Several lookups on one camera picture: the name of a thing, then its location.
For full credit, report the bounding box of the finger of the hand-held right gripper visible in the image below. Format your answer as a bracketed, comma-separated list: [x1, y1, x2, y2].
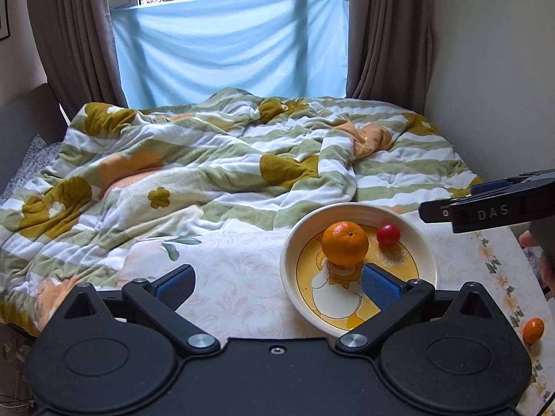
[419, 198, 455, 225]
[470, 169, 555, 197]

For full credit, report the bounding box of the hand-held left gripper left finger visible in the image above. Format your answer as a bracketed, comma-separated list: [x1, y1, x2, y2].
[56, 263, 221, 354]

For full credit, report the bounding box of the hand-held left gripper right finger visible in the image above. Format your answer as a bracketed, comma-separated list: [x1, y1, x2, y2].
[336, 262, 499, 353]

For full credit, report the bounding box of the orange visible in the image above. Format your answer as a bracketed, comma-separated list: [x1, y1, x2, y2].
[321, 221, 369, 267]

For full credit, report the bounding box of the cream bowl with duck print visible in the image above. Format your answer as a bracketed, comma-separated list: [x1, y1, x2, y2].
[280, 202, 439, 338]

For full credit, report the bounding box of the small mandarin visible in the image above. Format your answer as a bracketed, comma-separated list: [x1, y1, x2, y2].
[522, 317, 545, 345]

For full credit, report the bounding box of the person's right hand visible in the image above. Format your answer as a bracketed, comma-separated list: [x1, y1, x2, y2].
[519, 231, 553, 293]

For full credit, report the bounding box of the red cherry tomato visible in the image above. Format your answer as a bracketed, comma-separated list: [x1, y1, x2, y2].
[376, 224, 400, 247]

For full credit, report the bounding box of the green striped floral blanket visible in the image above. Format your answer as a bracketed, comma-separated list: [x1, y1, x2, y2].
[0, 88, 484, 336]

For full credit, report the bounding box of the grey-brown curtain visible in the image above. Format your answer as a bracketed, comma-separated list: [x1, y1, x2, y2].
[344, 0, 434, 113]
[24, 0, 128, 115]

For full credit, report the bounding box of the grey patterned pillow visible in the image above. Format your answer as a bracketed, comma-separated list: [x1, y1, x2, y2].
[0, 134, 66, 202]

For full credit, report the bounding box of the grey upholstered headboard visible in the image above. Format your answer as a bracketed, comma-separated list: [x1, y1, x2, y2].
[0, 82, 70, 196]

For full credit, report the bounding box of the light blue window cloth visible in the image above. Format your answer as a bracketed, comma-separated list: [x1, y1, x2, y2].
[110, 0, 351, 109]

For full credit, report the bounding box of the thin cable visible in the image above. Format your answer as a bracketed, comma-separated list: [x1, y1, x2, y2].
[0, 393, 35, 413]

